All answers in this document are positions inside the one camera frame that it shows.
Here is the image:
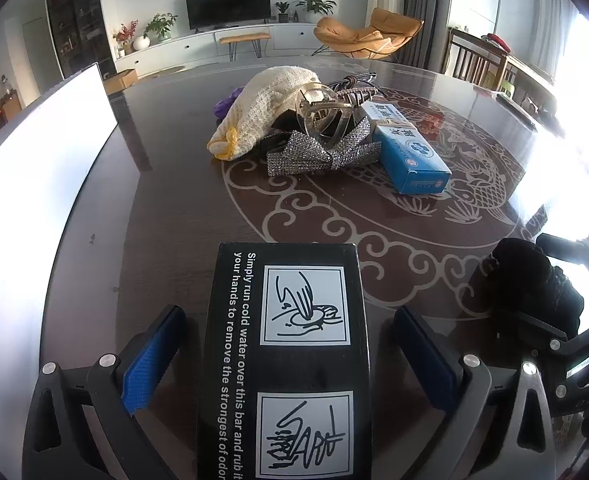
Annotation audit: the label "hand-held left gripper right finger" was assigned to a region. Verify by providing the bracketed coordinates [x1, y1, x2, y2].
[393, 305, 558, 480]

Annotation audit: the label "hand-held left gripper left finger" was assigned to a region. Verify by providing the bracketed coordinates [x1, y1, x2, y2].
[22, 304, 188, 480]

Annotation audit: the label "black velvet scrunchie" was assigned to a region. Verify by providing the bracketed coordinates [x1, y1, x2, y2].
[489, 237, 585, 343]

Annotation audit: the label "black printed cardboard box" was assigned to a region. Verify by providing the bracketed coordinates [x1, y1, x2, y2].
[196, 242, 373, 480]

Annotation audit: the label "rhinestone bow hair clip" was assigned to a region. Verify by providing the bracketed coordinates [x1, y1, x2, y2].
[266, 122, 383, 177]

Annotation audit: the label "clear hair claw clip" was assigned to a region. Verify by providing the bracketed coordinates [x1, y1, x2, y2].
[294, 82, 368, 148]

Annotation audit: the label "dark patterned wooden desktop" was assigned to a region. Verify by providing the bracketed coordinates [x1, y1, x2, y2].
[0, 55, 589, 480]

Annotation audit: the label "black flat pouch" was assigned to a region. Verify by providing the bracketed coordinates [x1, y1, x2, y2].
[499, 95, 560, 126]

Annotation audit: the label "white board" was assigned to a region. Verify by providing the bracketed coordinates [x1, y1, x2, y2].
[0, 62, 120, 480]

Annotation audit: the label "blue and white carton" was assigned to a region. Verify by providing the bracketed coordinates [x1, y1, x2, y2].
[359, 100, 452, 195]

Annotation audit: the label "wooden slatted chair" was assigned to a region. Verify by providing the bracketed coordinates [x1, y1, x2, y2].
[442, 27, 510, 88]

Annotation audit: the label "red cloth bundle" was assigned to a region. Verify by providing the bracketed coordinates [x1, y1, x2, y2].
[481, 34, 513, 53]

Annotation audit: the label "purple and teal tube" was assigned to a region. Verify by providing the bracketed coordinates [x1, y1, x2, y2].
[216, 87, 242, 121]

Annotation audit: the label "cream knitted cloth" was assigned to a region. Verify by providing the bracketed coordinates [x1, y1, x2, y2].
[207, 66, 325, 161]

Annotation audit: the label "grey curtain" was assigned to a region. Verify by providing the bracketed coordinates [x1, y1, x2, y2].
[403, 0, 455, 68]

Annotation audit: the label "orange lounge chair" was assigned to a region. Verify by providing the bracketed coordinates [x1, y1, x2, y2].
[313, 7, 424, 58]

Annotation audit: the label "white television cabinet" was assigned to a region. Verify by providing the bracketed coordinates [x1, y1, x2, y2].
[113, 21, 325, 76]

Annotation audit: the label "red flowers in white vase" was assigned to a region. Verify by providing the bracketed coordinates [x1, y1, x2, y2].
[113, 20, 151, 56]

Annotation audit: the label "green potted plant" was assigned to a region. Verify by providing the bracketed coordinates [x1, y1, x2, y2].
[143, 12, 178, 43]

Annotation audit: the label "wooden bench with metal legs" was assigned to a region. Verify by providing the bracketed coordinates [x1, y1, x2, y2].
[218, 32, 271, 61]

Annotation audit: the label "dark glass display cabinet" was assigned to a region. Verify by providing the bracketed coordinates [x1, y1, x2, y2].
[44, 0, 115, 81]

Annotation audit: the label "black flat television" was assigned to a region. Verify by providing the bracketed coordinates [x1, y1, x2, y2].
[185, 0, 271, 31]

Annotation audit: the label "large leafy potted plant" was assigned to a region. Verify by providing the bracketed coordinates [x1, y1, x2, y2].
[294, 0, 336, 23]

